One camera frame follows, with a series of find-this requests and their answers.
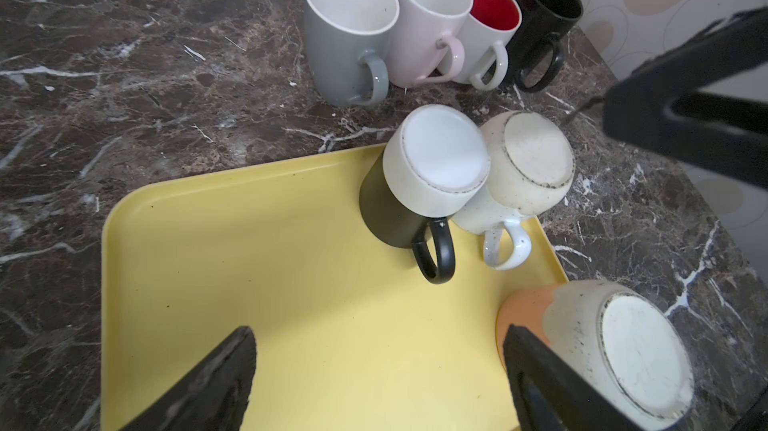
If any peach mug cream base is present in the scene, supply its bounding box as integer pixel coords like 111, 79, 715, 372
496, 280, 694, 430

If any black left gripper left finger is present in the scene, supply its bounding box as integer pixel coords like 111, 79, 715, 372
123, 326, 257, 430

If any speckled beige mug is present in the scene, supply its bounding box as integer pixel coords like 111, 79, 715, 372
452, 111, 575, 271

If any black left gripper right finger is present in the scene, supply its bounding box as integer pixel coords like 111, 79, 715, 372
503, 325, 638, 430

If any white mug red inside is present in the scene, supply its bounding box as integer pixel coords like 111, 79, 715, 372
452, 0, 522, 91

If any black mug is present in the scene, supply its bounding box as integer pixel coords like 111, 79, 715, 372
503, 0, 583, 93

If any black-green mug white base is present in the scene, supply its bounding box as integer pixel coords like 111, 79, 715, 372
359, 104, 491, 284

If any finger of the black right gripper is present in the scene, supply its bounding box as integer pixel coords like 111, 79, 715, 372
564, 7, 767, 188

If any pink mug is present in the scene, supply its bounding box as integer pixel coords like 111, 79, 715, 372
386, 0, 473, 89

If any grey mug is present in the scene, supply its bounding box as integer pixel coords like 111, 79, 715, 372
303, 0, 400, 107

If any yellow plastic tray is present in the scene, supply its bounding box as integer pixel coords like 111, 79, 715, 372
101, 146, 566, 430

